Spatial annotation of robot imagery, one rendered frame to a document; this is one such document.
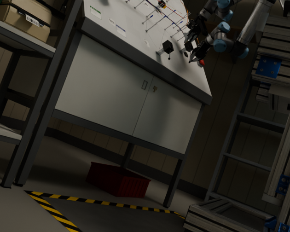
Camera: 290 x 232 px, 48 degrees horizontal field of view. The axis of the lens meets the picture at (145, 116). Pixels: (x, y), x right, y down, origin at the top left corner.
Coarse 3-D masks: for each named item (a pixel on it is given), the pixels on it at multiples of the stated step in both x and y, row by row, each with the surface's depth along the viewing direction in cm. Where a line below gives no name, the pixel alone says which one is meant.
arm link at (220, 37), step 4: (220, 32) 196; (216, 36) 196; (220, 36) 194; (224, 36) 195; (216, 40) 193; (220, 40) 192; (224, 40) 193; (228, 40) 194; (216, 44) 192; (220, 44) 191; (224, 44) 191; (228, 44) 194; (232, 44) 195; (216, 48) 194; (220, 48) 193; (224, 48) 193; (228, 48) 195
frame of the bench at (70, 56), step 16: (80, 32) 160; (64, 64) 157; (64, 80) 159; (16, 96) 182; (48, 96) 157; (0, 112) 196; (48, 112) 156; (64, 112) 226; (96, 128) 177; (32, 144) 154; (128, 144) 276; (144, 144) 205; (32, 160) 156; (128, 160) 276; (16, 176) 155; (176, 176) 234
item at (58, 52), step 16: (80, 0) 151; (0, 32) 131; (16, 32) 135; (64, 32) 149; (16, 48) 179; (32, 48) 141; (48, 48) 145; (16, 64) 182; (48, 64) 149; (48, 80) 148; (0, 96) 179; (32, 112) 146; (0, 128) 143; (32, 128) 148; (16, 144) 144; (16, 160) 145
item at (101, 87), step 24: (96, 48) 168; (72, 72) 161; (96, 72) 171; (120, 72) 181; (144, 72) 193; (72, 96) 164; (96, 96) 173; (120, 96) 184; (144, 96) 197; (96, 120) 176; (120, 120) 188
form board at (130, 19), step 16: (96, 0) 171; (112, 0) 185; (176, 0) 275; (112, 16) 177; (128, 16) 192; (144, 16) 210; (160, 16) 231; (176, 16) 257; (112, 32) 169; (128, 32) 183; (144, 32) 199; (160, 32) 218; (176, 32) 241; (144, 48) 189; (160, 48) 206; (176, 48) 227; (176, 64) 214; (192, 64) 237; (192, 80) 224
